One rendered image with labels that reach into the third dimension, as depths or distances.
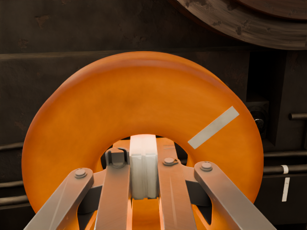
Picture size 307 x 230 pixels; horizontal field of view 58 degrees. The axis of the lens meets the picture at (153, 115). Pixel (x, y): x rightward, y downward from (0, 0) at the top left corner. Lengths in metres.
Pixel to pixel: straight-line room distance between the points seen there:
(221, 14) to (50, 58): 0.26
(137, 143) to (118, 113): 0.02
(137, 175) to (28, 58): 0.35
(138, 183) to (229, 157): 0.06
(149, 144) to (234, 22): 0.23
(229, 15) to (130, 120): 0.23
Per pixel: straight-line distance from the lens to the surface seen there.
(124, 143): 0.18
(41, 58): 0.47
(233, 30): 0.36
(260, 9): 0.35
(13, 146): 0.52
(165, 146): 0.17
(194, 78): 0.15
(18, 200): 0.46
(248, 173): 0.19
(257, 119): 0.52
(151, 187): 0.16
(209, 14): 0.35
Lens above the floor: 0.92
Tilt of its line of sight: 19 degrees down
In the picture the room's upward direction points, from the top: 2 degrees counter-clockwise
